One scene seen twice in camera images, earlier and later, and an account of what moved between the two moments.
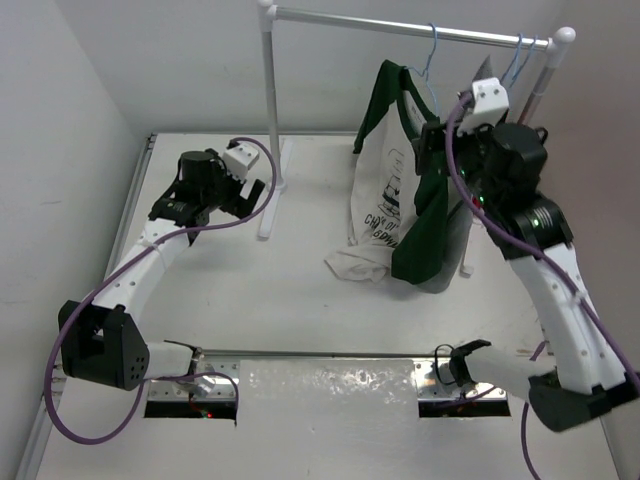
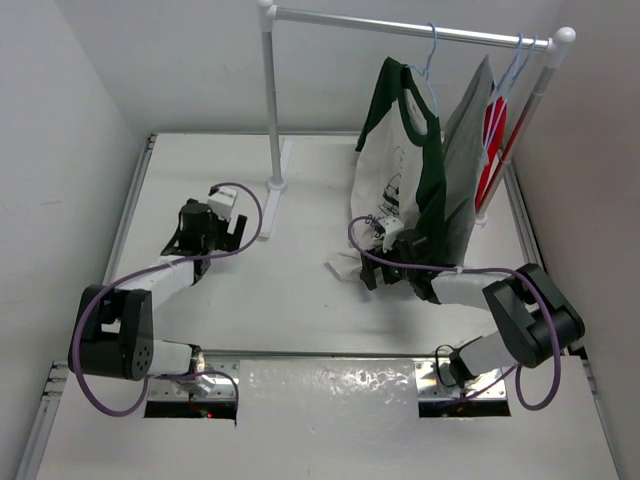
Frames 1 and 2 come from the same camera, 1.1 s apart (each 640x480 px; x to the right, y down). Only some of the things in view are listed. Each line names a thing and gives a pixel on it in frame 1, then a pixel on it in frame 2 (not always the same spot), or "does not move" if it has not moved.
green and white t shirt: x=398 y=217 does not move
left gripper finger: x=256 y=190 → x=239 y=229
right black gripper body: x=468 y=151 → x=392 y=254
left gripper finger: x=242 y=206 → x=231 y=241
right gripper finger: x=428 y=145 → x=367 y=273
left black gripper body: x=224 y=190 → x=214 y=239
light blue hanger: x=426 y=71 does not move
